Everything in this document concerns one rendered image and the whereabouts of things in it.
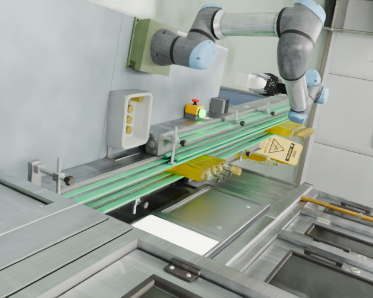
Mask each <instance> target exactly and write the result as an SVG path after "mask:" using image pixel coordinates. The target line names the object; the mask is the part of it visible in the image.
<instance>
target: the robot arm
mask: <svg viewBox="0 0 373 298"><path fill-rule="evenodd" d="M325 19H326V14H325V11H324V10H323V8H322V7H321V6H320V5H319V4H317V3H315V2H314V1H311V0H297V1H296V2H295V3H294V6H293V7H284V8H282V9H281V10H280V11H279V12H245V13H229V12H228V11H227V10H226V9H225V8H224V7H223V6H221V5H217V4H215V3H208V4H205V5H203V6H202V7H201V9H200V10H199V11H198V13H197V16H196V18H195V20H194V22H193V24H192V26H191V28H190V30H189V32H188V34H187V36H186V37H184V36H180V35H178V34H176V33H175V32H173V31H171V30H169V29H165V28H161V29H159V30H158V31H157V32H156V33H155V34H154V36H153V38H152V42H151V45H150V55H151V58H152V60H153V62H154V64H156V65H159V66H168V65H173V64H175V65H179V66H184V67H189V68H192V69H199V70H204V69H207V68H208V67H210V66H211V64H212V63H213V61H214V59H215V57H216V52H217V48H216V45H215V43H216V41H217V40H225V39H227V38H228V37H229V36H244V37H278V38H279V41H278V46H277V64H278V71H279V74H280V76H281V77H282V78H283V79H284V82H285V84H284V83H283V81H282V80H281V79H279V77H277V76H275V75H274V74H272V73H259V72H256V73H252V74H253V75H255V76H259V77H260V78H263V79H264V80H265V81H267V83H266V86H265V87H264V88H262V89H249V90H250V91H251V92H254V93H257V94H260V95H263V96H275V94H276V95H279V94H280V93H281V94H286V95H287V96H288V99H289V103H290V107H291V109H290V111H289V114H288V119H289V120H290V121H292V122H295V123H298V124H303V123H305V121H306V119H307V117H308V113H309V112H310V109H311V106H312V104H313V103H319V104H325V103H326V101H327V98H328V96H329V89H328V88H326V87H324V86H322V85H321V78H320V76H319V73H318V72H317V71H316V70H313V69H309V70H307V62H308V60H309V58H310V55H311V52H312V51H313V48H314V45H315V43H316V41H317V38H318V36H319V34H320V31H321V29H322V28H323V24H324V21H325Z"/></svg>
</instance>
